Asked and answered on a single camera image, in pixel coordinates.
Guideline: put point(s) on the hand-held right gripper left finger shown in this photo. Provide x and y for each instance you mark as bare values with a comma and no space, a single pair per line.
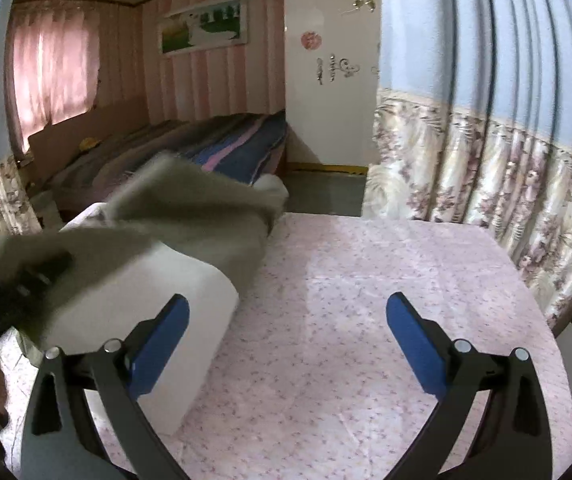
163,330

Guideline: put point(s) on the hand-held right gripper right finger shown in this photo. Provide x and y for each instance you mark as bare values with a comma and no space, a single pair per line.
411,340

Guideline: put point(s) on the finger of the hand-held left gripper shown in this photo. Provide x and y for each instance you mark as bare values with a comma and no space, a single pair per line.
45,270

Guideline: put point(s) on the grey-green jacket with white lining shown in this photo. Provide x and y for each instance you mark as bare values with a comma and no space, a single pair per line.
190,220

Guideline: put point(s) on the pink floral tablecloth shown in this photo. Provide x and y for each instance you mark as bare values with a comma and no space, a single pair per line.
346,280

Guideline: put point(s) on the small yellow object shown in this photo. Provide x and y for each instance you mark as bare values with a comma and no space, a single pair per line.
88,144

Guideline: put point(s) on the wooden bed headboard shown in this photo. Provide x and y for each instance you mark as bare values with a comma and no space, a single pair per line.
110,117

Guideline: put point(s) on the bed with striped blanket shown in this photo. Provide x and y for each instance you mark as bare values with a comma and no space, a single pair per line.
225,145

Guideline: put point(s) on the pink window curtain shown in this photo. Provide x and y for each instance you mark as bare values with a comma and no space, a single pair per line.
50,70

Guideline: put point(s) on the white door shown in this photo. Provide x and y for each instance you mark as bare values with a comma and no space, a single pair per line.
331,120

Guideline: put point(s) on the red round door sticker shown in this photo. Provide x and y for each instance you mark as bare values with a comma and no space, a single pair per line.
310,40

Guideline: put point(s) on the framed wall picture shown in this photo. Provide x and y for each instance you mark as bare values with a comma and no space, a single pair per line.
203,25

